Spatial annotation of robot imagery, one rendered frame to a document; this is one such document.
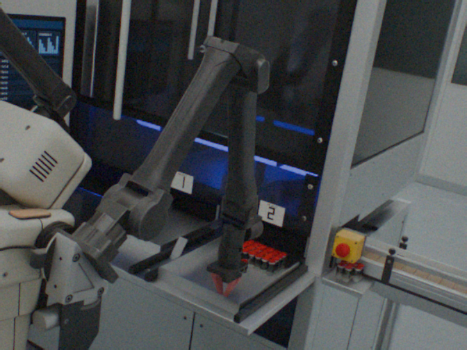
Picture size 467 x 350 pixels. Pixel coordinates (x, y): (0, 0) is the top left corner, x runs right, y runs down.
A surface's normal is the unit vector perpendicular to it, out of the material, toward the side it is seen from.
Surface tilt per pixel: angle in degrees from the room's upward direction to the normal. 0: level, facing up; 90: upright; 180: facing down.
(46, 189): 90
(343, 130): 90
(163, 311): 90
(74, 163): 90
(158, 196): 56
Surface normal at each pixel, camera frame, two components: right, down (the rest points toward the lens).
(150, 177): -0.35, -0.36
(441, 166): -0.51, 0.19
